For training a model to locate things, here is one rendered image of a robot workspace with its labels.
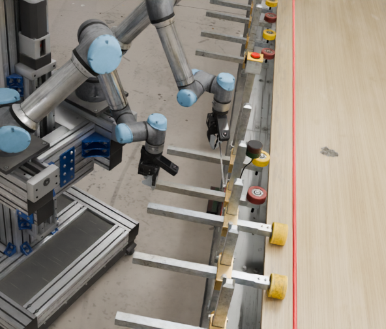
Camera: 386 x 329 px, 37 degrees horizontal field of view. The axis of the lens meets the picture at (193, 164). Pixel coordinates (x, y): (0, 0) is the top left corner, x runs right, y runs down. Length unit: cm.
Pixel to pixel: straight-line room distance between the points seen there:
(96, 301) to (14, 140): 127
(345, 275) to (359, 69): 161
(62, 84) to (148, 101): 252
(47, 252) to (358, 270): 153
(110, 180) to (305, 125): 140
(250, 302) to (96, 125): 99
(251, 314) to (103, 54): 113
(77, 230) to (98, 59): 137
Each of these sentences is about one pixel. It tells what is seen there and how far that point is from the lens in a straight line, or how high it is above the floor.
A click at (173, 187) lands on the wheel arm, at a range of 239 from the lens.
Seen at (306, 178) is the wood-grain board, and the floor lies 90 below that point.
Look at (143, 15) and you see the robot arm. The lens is 240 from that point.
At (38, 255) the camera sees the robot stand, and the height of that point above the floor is 21.
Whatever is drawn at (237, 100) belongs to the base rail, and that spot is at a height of 70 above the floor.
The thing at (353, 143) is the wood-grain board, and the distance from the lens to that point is 284.
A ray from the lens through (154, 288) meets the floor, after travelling 312.
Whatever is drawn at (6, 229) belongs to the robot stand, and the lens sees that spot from 292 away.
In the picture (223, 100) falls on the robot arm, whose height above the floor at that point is 117.
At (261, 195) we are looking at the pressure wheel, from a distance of 237.
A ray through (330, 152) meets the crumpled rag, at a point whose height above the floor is 92.
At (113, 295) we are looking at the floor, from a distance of 308.
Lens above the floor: 244
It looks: 39 degrees down
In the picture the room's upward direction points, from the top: 10 degrees clockwise
